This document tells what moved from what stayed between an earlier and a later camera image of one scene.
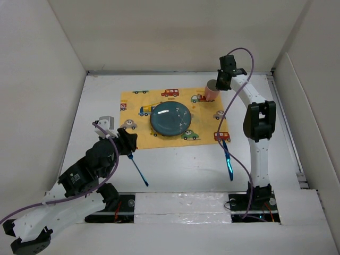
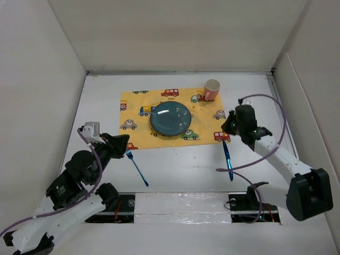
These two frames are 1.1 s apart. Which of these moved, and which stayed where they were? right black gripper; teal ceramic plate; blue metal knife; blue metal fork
Moved: right black gripper
Stayed: blue metal fork; blue metal knife; teal ceramic plate
